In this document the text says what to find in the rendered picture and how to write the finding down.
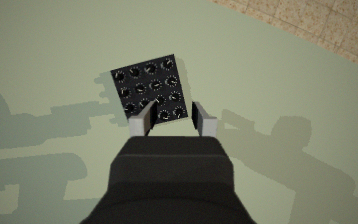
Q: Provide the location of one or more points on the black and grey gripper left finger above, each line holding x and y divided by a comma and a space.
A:
142, 124

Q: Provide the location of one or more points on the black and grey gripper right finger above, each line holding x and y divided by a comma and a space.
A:
205, 124

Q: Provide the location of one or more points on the black knob box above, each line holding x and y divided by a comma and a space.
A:
159, 83

